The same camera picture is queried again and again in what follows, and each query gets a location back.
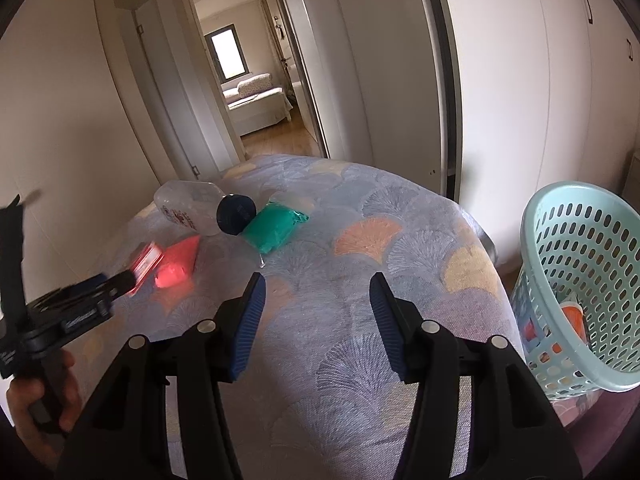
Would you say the white bed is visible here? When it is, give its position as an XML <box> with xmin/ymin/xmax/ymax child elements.
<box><xmin>222</xmin><ymin>72</ymin><xmax>293</xmax><ymax>136</ymax></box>

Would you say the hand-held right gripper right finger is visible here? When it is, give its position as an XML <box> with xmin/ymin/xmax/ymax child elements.
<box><xmin>369</xmin><ymin>271</ymin><xmax>583</xmax><ymax>480</ymax></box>

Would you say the teal plastic basket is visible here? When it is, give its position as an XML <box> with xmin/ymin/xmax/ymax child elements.
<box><xmin>510</xmin><ymin>180</ymin><xmax>640</xmax><ymax>393</ymax></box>

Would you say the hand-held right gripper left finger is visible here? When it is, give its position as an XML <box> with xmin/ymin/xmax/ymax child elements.
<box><xmin>55</xmin><ymin>272</ymin><xmax>267</xmax><ymax>480</ymax></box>

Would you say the clear plastic bottle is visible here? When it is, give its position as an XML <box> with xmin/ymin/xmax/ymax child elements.
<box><xmin>154</xmin><ymin>180</ymin><xmax>257</xmax><ymax>236</ymax></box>

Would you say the white wardrobe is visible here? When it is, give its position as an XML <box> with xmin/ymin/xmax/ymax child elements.
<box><xmin>435</xmin><ymin>0</ymin><xmax>640</xmax><ymax>201</ymax></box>

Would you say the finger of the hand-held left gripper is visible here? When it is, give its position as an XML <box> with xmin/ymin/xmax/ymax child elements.
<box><xmin>75</xmin><ymin>267</ymin><xmax>138</xmax><ymax>306</ymax></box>

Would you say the red plastic bag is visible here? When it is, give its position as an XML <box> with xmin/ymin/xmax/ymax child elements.
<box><xmin>521</xmin><ymin>321</ymin><xmax>547</xmax><ymax>347</ymax></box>

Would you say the person's left hand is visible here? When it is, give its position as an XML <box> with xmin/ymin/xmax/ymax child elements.
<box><xmin>6</xmin><ymin>350</ymin><xmax>83</xmax><ymax>461</ymax></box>

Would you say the green plastic packet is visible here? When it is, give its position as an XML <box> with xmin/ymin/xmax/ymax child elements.
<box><xmin>241</xmin><ymin>191</ymin><xmax>317</xmax><ymax>256</ymax></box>

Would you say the beige curtain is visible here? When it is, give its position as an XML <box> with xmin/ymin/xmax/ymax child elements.
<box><xmin>257</xmin><ymin>0</ymin><xmax>281</xmax><ymax>76</ymax></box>

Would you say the dark-framed window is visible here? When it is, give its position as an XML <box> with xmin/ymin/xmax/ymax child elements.
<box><xmin>205</xmin><ymin>24</ymin><xmax>249</xmax><ymax>83</ymax></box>

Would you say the orange and white paper bowl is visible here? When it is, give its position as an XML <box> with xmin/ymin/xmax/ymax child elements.
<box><xmin>537</xmin><ymin>300</ymin><xmax>589</xmax><ymax>361</ymax></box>

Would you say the pink plastic packet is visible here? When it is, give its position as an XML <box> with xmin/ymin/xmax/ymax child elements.
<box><xmin>129</xmin><ymin>236</ymin><xmax>202</xmax><ymax>295</ymax></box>

